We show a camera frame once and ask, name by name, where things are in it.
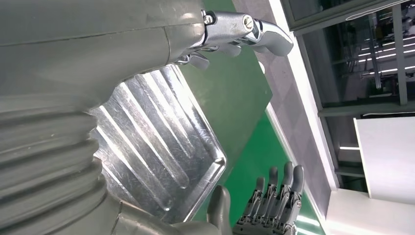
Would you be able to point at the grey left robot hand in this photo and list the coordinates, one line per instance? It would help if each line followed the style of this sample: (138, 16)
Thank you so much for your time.
(97, 42)

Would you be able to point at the electronic scale with steel tray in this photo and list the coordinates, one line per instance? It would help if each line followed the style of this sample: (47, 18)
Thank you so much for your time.
(155, 136)

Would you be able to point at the white cabinet panel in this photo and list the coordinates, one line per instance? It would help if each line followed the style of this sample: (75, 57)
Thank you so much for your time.
(389, 155)

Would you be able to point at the white round knob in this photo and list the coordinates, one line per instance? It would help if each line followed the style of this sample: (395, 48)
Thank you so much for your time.
(261, 67)

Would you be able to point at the green conveyor belt silver frame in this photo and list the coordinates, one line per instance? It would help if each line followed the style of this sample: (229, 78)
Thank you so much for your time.
(256, 152)

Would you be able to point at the glass partition metal frame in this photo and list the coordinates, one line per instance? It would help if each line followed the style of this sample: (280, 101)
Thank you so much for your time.
(350, 65)

